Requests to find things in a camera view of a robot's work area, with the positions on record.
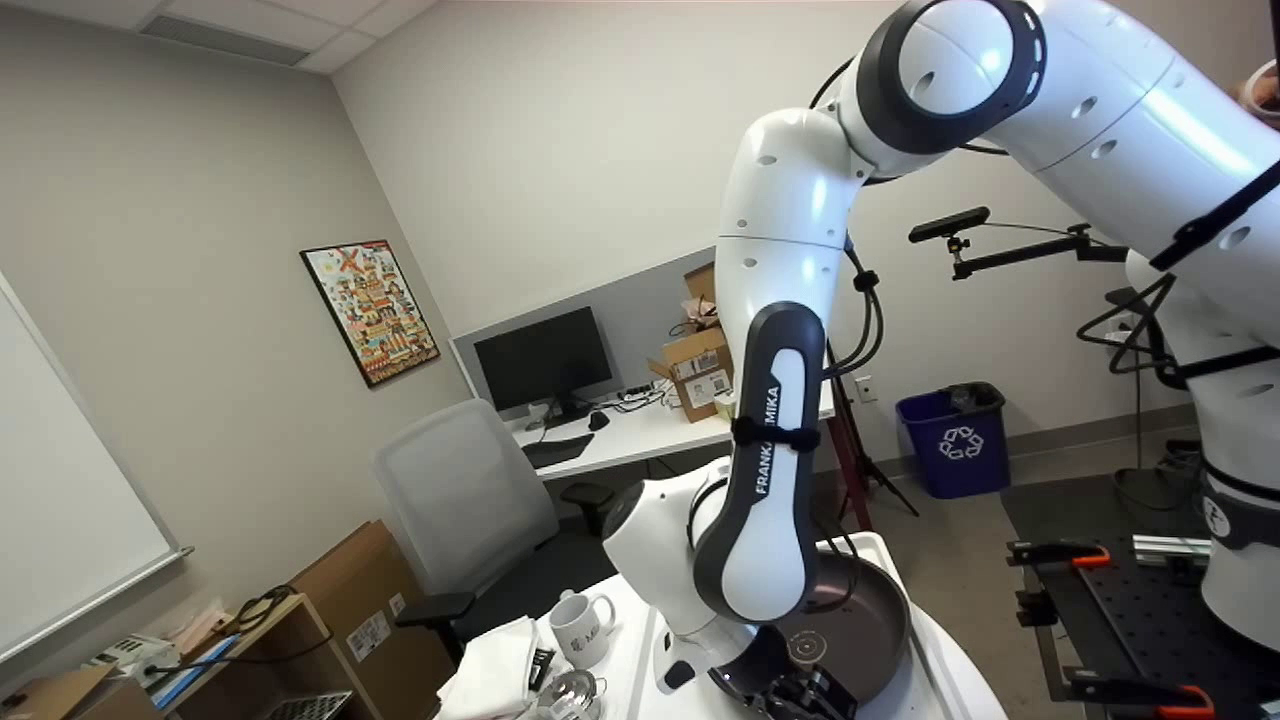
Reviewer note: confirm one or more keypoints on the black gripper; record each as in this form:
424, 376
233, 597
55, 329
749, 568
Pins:
801, 693

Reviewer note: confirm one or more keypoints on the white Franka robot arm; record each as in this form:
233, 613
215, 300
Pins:
784, 215

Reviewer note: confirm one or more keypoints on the dark frying pan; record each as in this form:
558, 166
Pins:
867, 627

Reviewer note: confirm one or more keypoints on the person hand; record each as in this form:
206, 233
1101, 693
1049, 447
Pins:
1267, 94

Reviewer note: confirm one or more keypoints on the white plastic tray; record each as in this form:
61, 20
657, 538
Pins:
645, 667

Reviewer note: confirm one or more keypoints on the round white table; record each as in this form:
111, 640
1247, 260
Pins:
981, 693

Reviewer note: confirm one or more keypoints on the white mug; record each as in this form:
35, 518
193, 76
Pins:
581, 627

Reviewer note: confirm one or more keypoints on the small grey black object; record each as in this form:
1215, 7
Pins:
540, 667

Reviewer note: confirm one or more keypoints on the blue recycling bin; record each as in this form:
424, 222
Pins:
954, 447

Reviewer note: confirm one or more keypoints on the white office desk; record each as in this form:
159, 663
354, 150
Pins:
625, 435

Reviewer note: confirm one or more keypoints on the white folded cloth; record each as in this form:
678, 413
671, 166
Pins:
484, 675

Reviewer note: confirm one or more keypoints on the black keyboard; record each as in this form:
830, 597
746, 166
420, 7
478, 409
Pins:
560, 449

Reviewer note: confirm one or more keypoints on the cardboard box with label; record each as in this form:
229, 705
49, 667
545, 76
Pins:
693, 365

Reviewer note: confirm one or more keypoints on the black robot table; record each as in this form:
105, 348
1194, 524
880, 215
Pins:
1144, 613

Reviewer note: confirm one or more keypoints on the office chair grey back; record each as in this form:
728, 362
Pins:
461, 492

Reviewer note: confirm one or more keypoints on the aluminium profile bar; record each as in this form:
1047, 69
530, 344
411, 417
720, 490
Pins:
1173, 544

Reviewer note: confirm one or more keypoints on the open cardboard box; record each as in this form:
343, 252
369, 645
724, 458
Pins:
700, 286

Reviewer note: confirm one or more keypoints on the grey desk partition panel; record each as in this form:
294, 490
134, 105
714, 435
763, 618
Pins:
640, 300

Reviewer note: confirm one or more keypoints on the black computer monitor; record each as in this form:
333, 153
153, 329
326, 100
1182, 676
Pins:
540, 358

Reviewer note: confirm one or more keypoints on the wooden shelf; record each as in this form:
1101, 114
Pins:
360, 587

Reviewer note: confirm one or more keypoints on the colourful framed poster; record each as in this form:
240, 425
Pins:
369, 313

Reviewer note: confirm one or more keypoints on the whiteboard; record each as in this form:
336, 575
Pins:
67, 506

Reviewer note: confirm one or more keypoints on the black camera tripod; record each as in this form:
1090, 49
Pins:
851, 455

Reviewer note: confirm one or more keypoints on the black stereo camera on boom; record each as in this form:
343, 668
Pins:
949, 227

